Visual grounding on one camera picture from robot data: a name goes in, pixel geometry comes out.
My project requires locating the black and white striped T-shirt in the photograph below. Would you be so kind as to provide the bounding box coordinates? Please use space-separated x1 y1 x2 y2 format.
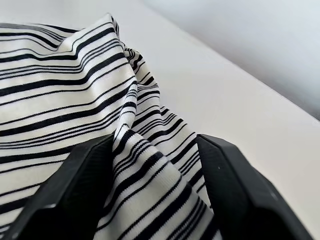
0 15 221 240

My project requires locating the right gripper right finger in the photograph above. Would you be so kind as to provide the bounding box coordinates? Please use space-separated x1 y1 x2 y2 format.
195 133 315 240

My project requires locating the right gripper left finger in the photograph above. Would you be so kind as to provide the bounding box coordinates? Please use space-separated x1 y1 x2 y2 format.
4 136 116 240

